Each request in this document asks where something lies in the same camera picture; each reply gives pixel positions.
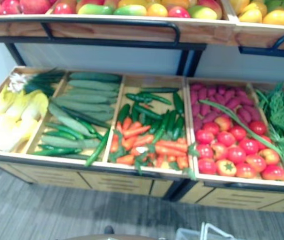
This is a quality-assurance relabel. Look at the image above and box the grey plastic shopping basket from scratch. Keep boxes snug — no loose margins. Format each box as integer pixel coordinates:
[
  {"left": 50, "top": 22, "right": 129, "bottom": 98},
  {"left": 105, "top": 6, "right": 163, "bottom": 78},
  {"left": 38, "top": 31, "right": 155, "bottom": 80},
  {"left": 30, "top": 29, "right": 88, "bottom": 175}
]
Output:
[{"left": 175, "top": 221, "right": 248, "bottom": 240}]

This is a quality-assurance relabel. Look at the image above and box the long green vegetable stem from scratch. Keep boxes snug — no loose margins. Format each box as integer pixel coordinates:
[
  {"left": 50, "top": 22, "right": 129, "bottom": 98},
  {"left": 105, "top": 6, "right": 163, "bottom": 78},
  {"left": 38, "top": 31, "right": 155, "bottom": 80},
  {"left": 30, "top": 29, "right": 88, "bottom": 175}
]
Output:
[{"left": 199, "top": 99, "right": 283, "bottom": 156}]

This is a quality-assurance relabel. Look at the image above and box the orange carrot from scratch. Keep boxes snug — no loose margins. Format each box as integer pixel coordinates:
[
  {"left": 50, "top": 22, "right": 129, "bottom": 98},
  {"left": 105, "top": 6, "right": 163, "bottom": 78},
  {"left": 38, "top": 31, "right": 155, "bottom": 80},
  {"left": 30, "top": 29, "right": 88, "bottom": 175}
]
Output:
[
  {"left": 131, "top": 134, "right": 155, "bottom": 149},
  {"left": 176, "top": 156, "right": 189, "bottom": 170},
  {"left": 110, "top": 133, "right": 120, "bottom": 154},
  {"left": 116, "top": 154, "right": 135, "bottom": 166},
  {"left": 154, "top": 144, "right": 188, "bottom": 157},
  {"left": 121, "top": 116, "right": 133, "bottom": 131},
  {"left": 121, "top": 136, "right": 138, "bottom": 151},
  {"left": 123, "top": 124, "right": 151, "bottom": 140},
  {"left": 128, "top": 121, "right": 143, "bottom": 132},
  {"left": 155, "top": 139, "right": 189, "bottom": 154}
]

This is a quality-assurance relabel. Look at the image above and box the long dark green cucumber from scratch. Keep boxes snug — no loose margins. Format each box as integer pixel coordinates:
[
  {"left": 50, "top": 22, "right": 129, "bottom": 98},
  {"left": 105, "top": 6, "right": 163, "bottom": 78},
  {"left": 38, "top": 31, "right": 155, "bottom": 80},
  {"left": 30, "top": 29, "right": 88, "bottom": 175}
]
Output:
[
  {"left": 141, "top": 87, "right": 180, "bottom": 94},
  {"left": 61, "top": 106, "right": 111, "bottom": 130}
]

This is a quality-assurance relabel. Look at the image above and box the pale green bitter melon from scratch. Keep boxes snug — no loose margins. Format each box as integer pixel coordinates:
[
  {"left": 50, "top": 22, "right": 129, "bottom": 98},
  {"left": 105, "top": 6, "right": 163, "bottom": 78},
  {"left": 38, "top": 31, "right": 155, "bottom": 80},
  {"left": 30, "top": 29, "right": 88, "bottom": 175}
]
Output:
[
  {"left": 69, "top": 72, "right": 121, "bottom": 84},
  {"left": 40, "top": 134, "right": 100, "bottom": 150},
  {"left": 51, "top": 99, "right": 115, "bottom": 114},
  {"left": 68, "top": 79, "right": 120, "bottom": 92},
  {"left": 53, "top": 94, "right": 117, "bottom": 106},
  {"left": 48, "top": 102, "right": 95, "bottom": 137},
  {"left": 66, "top": 88, "right": 119, "bottom": 99}
]

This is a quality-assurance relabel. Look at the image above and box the grey shelf back panel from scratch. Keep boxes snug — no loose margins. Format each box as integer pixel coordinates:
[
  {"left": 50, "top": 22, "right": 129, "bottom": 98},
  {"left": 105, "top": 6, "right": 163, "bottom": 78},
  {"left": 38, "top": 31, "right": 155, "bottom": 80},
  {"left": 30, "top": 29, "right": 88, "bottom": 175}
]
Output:
[
  {"left": 14, "top": 42, "right": 190, "bottom": 76},
  {"left": 195, "top": 44, "right": 284, "bottom": 85}
]

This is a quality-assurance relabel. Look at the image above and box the wooden upper display tray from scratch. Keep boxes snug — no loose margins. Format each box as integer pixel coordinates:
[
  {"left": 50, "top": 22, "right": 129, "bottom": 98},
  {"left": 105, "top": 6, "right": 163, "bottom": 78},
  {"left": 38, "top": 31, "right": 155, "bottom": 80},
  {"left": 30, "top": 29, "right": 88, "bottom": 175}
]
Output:
[
  {"left": 0, "top": 13, "right": 237, "bottom": 47},
  {"left": 228, "top": 0, "right": 284, "bottom": 52}
]

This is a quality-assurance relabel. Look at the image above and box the yellow red tomato green star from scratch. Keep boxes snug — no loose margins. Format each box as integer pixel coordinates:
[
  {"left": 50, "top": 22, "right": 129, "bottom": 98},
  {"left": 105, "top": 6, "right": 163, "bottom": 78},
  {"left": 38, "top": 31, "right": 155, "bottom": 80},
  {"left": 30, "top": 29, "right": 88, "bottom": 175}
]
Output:
[{"left": 216, "top": 159, "right": 238, "bottom": 177}]

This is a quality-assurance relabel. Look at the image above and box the green scallion bunch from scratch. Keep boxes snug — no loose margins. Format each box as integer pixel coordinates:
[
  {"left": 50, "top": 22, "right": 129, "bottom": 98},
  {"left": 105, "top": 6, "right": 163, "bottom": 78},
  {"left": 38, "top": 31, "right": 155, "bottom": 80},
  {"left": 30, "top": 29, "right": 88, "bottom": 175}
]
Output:
[{"left": 8, "top": 68, "right": 65, "bottom": 97}]

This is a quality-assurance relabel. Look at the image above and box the green yellow mango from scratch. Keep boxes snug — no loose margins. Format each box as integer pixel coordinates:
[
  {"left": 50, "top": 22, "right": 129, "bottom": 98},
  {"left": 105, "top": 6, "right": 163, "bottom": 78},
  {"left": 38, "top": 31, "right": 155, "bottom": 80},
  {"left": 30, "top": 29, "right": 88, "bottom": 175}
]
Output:
[{"left": 114, "top": 4, "right": 147, "bottom": 17}]

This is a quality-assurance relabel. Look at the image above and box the orange fruit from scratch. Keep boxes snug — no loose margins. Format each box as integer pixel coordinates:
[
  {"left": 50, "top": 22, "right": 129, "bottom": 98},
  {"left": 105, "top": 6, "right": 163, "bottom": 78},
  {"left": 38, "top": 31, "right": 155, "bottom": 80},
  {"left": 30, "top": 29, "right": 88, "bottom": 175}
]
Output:
[
  {"left": 146, "top": 3, "right": 169, "bottom": 18},
  {"left": 161, "top": 0, "right": 190, "bottom": 10}
]

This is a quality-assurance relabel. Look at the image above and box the yellow chicory head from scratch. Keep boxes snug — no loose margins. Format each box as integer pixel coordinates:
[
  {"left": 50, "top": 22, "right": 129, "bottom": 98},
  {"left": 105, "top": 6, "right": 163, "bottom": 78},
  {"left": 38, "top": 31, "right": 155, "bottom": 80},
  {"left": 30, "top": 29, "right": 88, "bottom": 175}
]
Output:
[
  {"left": 0, "top": 114, "right": 39, "bottom": 152},
  {"left": 0, "top": 86, "right": 15, "bottom": 116},
  {"left": 5, "top": 89, "right": 49, "bottom": 124}
]

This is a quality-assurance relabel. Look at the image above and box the green red mango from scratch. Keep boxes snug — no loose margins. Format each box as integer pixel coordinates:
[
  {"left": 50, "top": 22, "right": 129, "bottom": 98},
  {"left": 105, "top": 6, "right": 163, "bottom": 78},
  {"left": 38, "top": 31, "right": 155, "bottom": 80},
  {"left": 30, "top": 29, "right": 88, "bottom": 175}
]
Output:
[
  {"left": 78, "top": 3, "right": 114, "bottom": 15},
  {"left": 188, "top": 4, "right": 219, "bottom": 20},
  {"left": 198, "top": 0, "right": 223, "bottom": 20}
]

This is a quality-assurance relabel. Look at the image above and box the green fruit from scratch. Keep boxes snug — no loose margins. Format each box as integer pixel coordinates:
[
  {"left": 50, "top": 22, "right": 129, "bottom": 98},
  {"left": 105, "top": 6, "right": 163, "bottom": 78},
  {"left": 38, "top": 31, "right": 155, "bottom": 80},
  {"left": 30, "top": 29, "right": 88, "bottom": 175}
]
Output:
[{"left": 266, "top": 0, "right": 284, "bottom": 12}]

